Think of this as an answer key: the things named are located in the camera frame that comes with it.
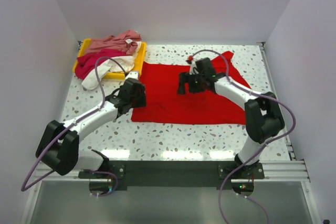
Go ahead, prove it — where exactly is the white t shirt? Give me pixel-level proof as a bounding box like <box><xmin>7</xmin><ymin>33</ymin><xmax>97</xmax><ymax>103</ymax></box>
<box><xmin>81</xmin><ymin>56</ymin><xmax>135</xmax><ymax>90</ymax></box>

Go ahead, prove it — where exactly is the dusty pink t shirt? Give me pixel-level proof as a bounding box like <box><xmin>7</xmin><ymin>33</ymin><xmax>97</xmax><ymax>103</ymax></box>
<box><xmin>85</xmin><ymin>29</ymin><xmax>142</xmax><ymax>55</ymax></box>

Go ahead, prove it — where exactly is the red t shirt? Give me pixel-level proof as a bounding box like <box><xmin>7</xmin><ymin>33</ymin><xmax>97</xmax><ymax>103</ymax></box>
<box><xmin>131</xmin><ymin>62</ymin><xmax>245</xmax><ymax>124</ymax></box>

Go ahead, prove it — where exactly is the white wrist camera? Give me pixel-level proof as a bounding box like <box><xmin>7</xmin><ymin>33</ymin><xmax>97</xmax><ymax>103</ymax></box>
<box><xmin>186</xmin><ymin>56</ymin><xmax>199</xmax><ymax>74</ymax></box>
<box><xmin>125</xmin><ymin>71</ymin><xmax>140</xmax><ymax>80</ymax></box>

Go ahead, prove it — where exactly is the aluminium table edge rail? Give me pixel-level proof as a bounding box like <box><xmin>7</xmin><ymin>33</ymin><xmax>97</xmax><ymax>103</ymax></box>
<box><xmin>257</xmin><ymin>40</ymin><xmax>322</xmax><ymax>224</ymax></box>

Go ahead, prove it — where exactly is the magenta t shirt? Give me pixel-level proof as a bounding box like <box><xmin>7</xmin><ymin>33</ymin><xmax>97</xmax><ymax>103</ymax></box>
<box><xmin>75</xmin><ymin>49</ymin><xmax>125</xmax><ymax>80</ymax></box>

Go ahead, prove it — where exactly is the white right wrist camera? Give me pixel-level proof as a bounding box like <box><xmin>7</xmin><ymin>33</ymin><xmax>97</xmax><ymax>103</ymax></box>
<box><xmin>186</xmin><ymin>56</ymin><xmax>199</xmax><ymax>74</ymax></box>

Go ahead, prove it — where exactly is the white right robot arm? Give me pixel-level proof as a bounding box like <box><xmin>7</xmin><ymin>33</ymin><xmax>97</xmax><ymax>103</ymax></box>
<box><xmin>177</xmin><ymin>56</ymin><xmax>285</xmax><ymax>178</ymax></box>

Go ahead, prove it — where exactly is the yellow plastic tray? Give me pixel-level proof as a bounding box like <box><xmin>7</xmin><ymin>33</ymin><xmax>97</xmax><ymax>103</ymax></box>
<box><xmin>77</xmin><ymin>38</ymin><xmax>146</xmax><ymax>80</ymax></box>

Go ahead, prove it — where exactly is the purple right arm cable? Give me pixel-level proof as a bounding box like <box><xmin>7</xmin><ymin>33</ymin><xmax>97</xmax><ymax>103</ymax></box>
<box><xmin>193</xmin><ymin>49</ymin><xmax>298</xmax><ymax>224</ymax></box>

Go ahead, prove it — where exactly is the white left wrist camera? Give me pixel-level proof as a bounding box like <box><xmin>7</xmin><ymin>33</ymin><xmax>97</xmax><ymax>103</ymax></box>
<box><xmin>125</xmin><ymin>71</ymin><xmax>140</xmax><ymax>80</ymax></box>

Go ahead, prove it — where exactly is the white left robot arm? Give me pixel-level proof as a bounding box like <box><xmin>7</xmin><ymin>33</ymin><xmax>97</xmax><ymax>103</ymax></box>
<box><xmin>36</xmin><ymin>78</ymin><xmax>146</xmax><ymax>178</ymax></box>

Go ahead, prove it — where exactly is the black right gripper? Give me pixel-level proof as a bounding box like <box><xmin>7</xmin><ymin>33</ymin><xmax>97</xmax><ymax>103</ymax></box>
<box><xmin>177</xmin><ymin>71</ymin><xmax>205</xmax><ymax>95</ymax></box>

